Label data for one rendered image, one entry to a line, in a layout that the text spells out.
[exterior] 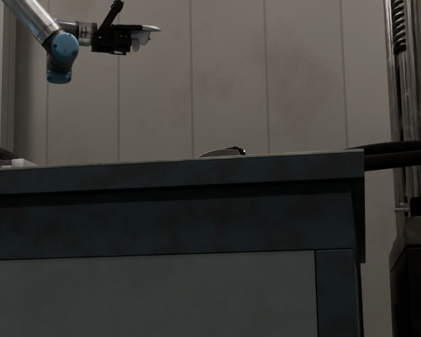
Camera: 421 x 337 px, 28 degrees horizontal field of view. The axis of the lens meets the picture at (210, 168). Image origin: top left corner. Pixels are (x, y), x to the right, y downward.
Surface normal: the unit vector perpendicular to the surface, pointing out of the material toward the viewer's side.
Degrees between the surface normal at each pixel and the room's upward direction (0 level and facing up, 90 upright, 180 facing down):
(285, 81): 90
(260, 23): 90
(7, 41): 90
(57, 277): 90
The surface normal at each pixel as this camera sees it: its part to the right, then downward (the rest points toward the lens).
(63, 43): 0.29, -0.17
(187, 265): -0.18, -0.17
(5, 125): 0.99, -0.04
